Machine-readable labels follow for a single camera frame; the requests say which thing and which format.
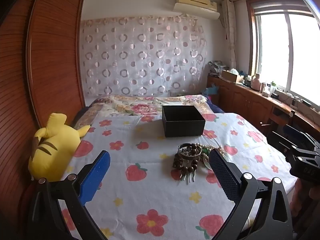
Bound cream wall air conditioner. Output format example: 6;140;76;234
173;0;221;20

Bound wooden framed window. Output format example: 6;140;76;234
246;0;320;112

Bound black box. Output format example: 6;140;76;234
161;105;206;138

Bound person's right hand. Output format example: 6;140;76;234
290;179;308;222

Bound pearl bead necklace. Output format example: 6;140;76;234
195;142;227;157

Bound pale window curtain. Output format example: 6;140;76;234
221;0;238;68

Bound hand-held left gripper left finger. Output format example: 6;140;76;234
27;150;111;240

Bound strawberry print bed sheet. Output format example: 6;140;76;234
57;112;298;240

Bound silver bangle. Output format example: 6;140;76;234
178;143;202;159

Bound pile of patterned cloth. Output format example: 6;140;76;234
208;60;229;77

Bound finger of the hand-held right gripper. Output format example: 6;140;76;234
266;131;297;156
282;124;320;153

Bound pink plastic jug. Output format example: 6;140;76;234
251;73;262;91

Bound long wooden cabinet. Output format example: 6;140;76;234
206;74;320;143

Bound circle patterned sheer cloth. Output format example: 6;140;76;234
80;15;208;98

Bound open cardboard box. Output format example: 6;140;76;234
221;69;242;83

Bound wooden slatted wardrobe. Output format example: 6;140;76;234
0;0;86;233

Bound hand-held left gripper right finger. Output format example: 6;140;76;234
208;148;293;240

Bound floral quilt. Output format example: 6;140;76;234
72;94;227;128

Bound blue plastic bag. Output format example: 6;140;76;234
202;83;220;96

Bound yellow plush toy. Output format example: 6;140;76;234
27;113;91;182

